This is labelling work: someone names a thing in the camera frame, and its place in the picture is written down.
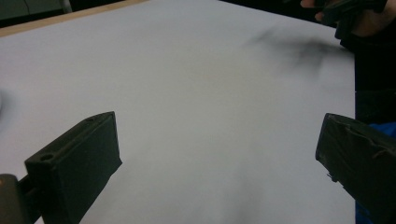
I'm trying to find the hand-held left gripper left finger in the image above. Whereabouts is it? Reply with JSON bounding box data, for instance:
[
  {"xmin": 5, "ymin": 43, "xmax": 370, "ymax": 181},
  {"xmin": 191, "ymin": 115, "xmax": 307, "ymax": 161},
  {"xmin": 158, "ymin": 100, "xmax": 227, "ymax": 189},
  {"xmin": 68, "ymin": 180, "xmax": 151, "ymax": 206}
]
[{"xmin": 24, "ymin": 111, "xmax": 123, "ymax": 224}]

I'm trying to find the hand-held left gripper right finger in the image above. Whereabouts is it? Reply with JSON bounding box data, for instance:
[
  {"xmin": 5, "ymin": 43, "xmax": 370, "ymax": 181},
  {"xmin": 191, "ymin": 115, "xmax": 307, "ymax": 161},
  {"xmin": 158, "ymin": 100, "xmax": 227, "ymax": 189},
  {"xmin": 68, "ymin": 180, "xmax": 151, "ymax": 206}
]
[{"xmin": 315, "ymin": 112, "xmax": 396, "ymax": 224}]

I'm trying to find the blue cloth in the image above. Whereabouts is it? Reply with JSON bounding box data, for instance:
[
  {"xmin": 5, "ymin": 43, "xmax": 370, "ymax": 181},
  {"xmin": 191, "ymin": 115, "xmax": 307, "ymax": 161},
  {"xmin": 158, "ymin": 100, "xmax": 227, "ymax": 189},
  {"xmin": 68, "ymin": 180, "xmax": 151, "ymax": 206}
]
[{"xmin": 354, "ymin": 121, "xmax": 396, "ymax": 224}]

